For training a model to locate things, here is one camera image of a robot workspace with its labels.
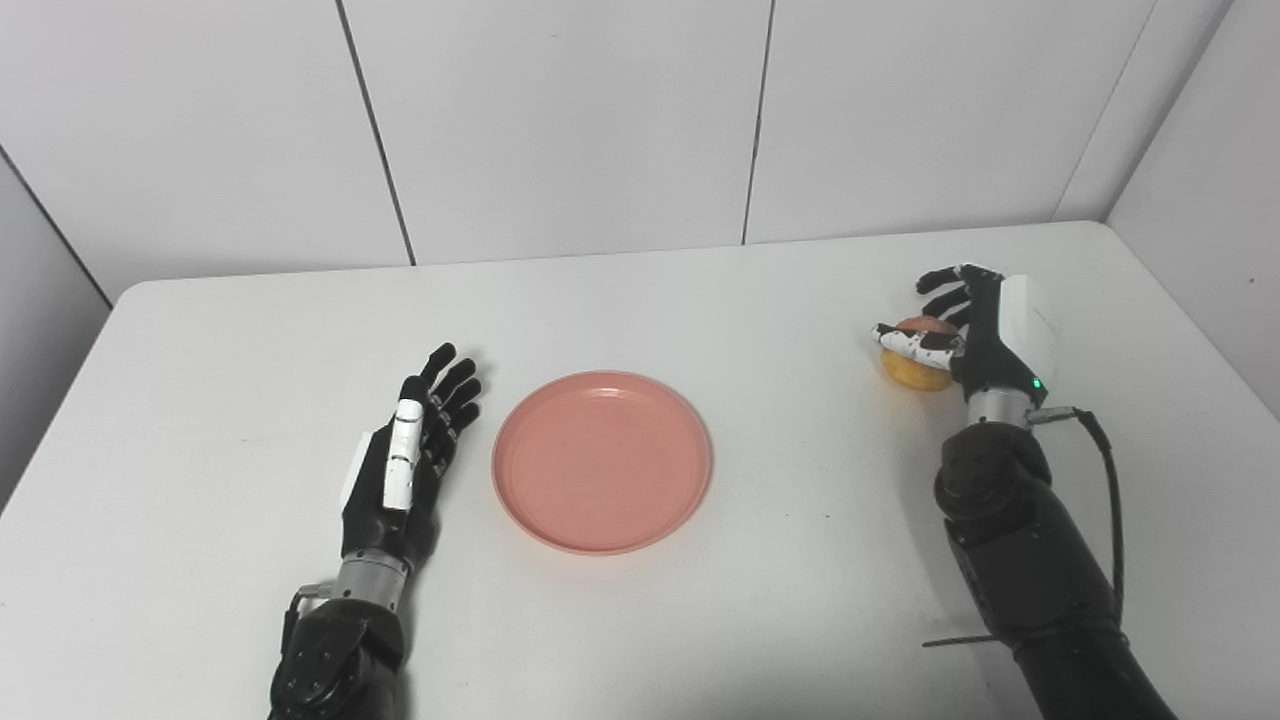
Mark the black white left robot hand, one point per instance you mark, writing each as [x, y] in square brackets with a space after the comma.
[370, 510]

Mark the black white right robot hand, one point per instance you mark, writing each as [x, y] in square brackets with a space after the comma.
[1020, 330]

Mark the golden cream puff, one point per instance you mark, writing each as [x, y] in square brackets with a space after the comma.
[915, 375]

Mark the pink round plate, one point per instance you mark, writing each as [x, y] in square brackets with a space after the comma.
[602, 463]

